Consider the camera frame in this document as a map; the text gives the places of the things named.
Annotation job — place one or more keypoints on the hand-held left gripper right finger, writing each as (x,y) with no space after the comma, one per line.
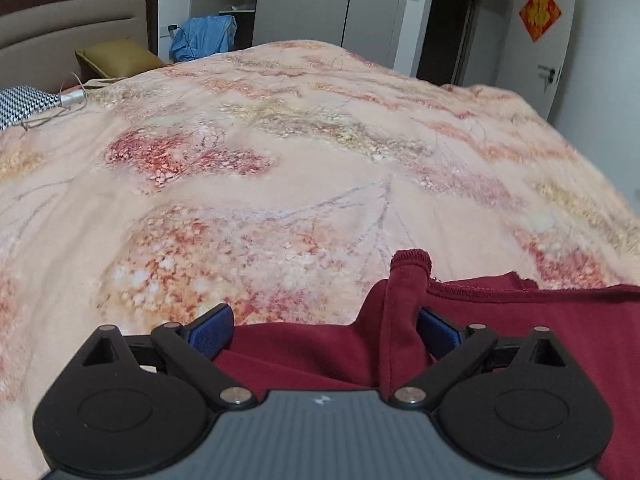
(440,335)

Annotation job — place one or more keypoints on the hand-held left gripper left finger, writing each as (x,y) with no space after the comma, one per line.
(212,332)

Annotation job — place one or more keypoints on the dark red sweater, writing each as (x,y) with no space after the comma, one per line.
(575,320)

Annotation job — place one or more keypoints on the floral peach blanket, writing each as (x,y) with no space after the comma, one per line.
(300,170)

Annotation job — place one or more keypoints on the white room door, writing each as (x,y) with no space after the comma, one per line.
(545,70)

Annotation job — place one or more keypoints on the olive green pillow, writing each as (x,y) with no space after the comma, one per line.
(117,57)

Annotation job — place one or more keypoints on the houndstooth pillow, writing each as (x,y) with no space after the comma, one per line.
(25,105)

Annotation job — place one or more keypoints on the blue garment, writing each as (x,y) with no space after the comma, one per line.
(202,37)

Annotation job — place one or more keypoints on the red diamond door decoration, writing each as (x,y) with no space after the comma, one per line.
(540,14)

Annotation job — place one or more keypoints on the grey wardrobe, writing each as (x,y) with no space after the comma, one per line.
(310,5)

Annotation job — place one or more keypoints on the beige upholstered bed headboard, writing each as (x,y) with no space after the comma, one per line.
(70,20)

